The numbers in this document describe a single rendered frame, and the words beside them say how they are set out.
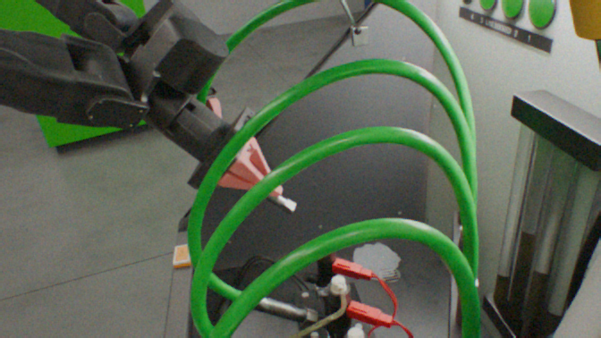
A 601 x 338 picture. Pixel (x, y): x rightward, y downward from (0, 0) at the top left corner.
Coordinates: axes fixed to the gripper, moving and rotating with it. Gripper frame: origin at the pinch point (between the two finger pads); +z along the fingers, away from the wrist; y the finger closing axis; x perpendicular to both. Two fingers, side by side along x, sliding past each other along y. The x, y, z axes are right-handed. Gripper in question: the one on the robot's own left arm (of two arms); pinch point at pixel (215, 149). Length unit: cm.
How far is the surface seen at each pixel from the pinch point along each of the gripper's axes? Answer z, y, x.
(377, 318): 30.9, -5.0, -8.2
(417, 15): 6.8, 4.3, -32.1
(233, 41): -6.7, -1.6, -15.0
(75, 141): -157, 159, 253
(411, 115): 12.2, 38.6, -11.7
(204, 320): 18.5, -22.3, -5.8
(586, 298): 28, -28, -36
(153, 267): -20, 87, 160
